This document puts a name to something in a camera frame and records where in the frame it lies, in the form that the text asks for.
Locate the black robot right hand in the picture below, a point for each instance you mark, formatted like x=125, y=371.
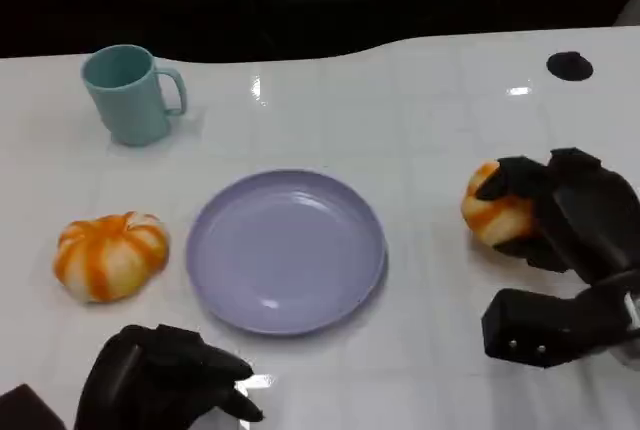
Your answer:
x=590, y=220

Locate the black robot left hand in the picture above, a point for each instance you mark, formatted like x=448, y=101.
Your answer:
x=150, y=380

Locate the orange and white bread roll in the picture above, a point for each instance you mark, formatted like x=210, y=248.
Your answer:
x=495, y=220
x=111, y=257

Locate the lilac plate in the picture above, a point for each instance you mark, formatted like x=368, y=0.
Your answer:
x=285, y=252

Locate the pale green mug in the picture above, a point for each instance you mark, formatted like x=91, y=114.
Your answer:
x=130, y=97

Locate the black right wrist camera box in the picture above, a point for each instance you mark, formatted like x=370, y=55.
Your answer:
x=545, y=325

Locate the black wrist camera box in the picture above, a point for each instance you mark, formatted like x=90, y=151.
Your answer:
x=545, y=325
x=25, y=410

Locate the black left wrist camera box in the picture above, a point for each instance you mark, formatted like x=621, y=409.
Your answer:
x=25, y=410

